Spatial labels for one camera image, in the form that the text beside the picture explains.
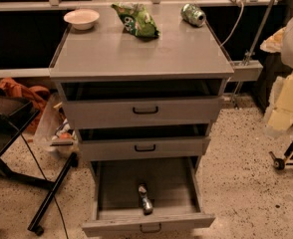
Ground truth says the grey bottom drawer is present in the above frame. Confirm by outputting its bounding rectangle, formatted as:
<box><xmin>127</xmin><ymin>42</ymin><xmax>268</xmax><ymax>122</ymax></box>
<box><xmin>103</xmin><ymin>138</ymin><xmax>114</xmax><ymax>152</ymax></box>
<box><xmin>83</xmin><ymin>157</ymin><xmax>215</xmax><ymax>237</ymax></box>

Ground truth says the grey drawer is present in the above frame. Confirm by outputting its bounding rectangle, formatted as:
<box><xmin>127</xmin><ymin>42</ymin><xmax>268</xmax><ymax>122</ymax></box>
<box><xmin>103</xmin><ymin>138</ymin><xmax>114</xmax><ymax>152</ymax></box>
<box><xmin>63</xmin><ymin>97</ymin><xmax>222</xmax><ymax>129</ymax></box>
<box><xmin>83</xmin><ymin>157</ymin><xmax>215</xmax><ymax>237</ymax></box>
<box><xmin>79</xmin><ymin>136</ymin><xmax>210</xmax><ymax>161</ymax></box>

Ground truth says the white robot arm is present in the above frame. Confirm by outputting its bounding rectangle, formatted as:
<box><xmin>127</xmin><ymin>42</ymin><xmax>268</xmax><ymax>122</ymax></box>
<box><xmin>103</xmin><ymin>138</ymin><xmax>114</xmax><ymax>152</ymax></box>
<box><xmin>260</xmin><ymin>17</ymin><xmax>293</xmax><ymax>137</ymax></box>

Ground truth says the grey drawer cabinet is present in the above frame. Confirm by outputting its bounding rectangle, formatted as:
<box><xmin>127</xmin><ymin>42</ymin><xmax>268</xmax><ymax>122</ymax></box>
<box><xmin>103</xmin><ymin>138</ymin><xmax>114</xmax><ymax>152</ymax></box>
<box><xmin>48</xmin><ymin>2</ymin><xmax>235</xmax><ymax>171</ymax></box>

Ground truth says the grey top drawer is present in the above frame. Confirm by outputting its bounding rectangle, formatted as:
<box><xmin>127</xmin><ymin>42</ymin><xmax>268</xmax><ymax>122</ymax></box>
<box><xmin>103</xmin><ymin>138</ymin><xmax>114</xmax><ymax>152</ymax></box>
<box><xmin>63</xmin><ymin>97</ymin><xmax>222</xmax><ymax>129</ymax></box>

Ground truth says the grey middle drawer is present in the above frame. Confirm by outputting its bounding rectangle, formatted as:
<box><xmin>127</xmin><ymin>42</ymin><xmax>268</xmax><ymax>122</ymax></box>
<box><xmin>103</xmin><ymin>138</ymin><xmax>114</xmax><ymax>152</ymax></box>
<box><xmin>79</xmin><ymin>136</ymin><xmax>210</xmax><ymax>161</ymax></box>

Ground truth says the green chip bag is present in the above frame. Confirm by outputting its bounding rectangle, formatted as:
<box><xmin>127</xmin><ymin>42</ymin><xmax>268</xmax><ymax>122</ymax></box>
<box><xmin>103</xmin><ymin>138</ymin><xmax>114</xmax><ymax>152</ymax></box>
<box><xmin>111</xmin><ymin>3</ymin><xmax>159</xmax><ymax>38</ymax></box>

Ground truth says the clear plastic trash bag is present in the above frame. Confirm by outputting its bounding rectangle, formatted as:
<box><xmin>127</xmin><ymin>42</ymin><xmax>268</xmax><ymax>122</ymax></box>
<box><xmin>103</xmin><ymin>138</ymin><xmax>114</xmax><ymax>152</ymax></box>
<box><xmin>34</xmin><ymin>93</ymin><xmax>79</xmax><ymax>158</ymax></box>

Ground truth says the green soda can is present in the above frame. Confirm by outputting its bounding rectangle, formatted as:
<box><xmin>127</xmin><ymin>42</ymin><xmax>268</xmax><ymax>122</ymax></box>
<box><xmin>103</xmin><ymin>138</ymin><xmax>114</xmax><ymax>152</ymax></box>
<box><xmin>180</xmin><ymin>4</ymin><xmax>206</xmax><ymax>27</ymax></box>

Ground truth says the orange cloth bag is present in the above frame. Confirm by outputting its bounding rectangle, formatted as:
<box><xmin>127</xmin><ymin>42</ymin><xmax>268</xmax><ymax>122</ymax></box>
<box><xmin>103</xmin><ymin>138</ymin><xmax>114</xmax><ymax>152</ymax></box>
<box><xmin>0</xmin><ymin>78</ymin><xmax>51</xmax><ymax>133</ymax></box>

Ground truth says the white bowl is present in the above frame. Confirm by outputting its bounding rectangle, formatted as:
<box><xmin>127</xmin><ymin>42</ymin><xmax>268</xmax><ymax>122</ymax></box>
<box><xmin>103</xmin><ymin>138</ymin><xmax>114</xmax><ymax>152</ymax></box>
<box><xmin>64</xmin><ymin>9</ymin><xmax>100</xmax><ymax>30</ymax></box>

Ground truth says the metal pole stand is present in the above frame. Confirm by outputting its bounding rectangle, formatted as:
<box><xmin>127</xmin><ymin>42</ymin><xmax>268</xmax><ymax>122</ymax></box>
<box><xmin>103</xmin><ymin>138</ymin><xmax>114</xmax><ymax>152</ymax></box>
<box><xmin>230</xmin><ymin>0</ymin><xmax>275</xmax><ymax>109</ymax></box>

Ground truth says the black rolling stand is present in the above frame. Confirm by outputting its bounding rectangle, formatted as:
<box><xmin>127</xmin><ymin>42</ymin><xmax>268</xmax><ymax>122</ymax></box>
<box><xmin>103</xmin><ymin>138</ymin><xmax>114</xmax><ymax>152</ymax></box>
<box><xmin>0</xmin><ymin>94</ymin><xmax>78</xmax><ymax>236</ymax></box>

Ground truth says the black floor cable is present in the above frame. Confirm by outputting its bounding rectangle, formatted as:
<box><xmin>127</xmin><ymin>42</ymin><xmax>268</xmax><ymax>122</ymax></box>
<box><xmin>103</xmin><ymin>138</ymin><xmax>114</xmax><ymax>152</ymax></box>
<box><xmin>19</xmin><ymin>132</ymin><xmax>70</xmax><ymax>239</ymax></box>

